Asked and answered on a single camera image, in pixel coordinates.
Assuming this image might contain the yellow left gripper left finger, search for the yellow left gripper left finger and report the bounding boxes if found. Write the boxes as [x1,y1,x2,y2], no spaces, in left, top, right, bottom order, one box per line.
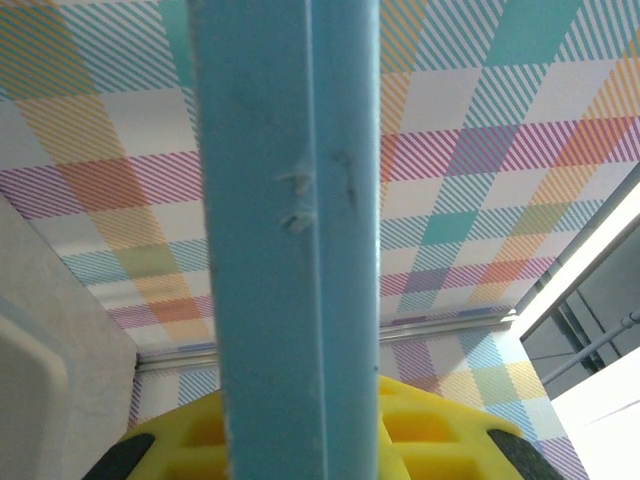
[82,388,235,480]

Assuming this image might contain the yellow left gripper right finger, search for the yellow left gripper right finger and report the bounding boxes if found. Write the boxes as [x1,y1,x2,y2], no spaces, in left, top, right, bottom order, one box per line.
[375,374,569,480]

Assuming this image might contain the white plastic storage box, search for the white plastic storage box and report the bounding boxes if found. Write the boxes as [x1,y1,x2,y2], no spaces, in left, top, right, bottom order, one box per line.
[0,294,70,480]

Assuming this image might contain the blue plastic box lid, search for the blue plastic box lid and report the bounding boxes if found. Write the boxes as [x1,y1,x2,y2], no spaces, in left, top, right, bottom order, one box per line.
[187,0,385,480]

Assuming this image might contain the grey ceiling pipe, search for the grey ceiling pipe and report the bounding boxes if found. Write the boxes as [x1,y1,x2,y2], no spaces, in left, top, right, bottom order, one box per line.
[542,308,640,386]

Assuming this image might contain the aluminium roof frame rail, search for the aluminium roof frame rail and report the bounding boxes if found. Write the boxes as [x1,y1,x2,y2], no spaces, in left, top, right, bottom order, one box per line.
[514,162,640,346]

